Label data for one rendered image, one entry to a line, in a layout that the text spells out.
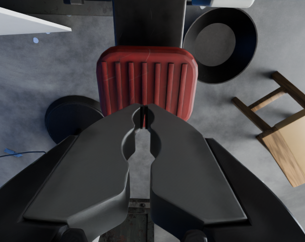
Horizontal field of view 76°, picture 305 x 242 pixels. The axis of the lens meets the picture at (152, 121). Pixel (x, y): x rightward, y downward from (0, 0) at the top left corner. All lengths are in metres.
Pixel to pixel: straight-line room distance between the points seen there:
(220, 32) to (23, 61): 0.87
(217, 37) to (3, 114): 1.12
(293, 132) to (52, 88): 1.03
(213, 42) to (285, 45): 0.31
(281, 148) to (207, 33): 0.54
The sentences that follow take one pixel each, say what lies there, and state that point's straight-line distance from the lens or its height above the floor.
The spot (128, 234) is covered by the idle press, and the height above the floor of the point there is 0.22.
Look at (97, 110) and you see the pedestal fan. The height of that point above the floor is 0.03.
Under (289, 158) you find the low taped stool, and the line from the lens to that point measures 0.92.
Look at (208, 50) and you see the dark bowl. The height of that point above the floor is 0.00.
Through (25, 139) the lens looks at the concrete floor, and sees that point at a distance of 1.32.
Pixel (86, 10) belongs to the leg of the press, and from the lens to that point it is 0.89.
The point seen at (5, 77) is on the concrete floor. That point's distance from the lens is 1.16.
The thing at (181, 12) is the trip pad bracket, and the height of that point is 0.71.
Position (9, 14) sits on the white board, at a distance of 0.63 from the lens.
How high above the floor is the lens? 0.89
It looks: 59 degrees down
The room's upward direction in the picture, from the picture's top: 180 degrees clockwise
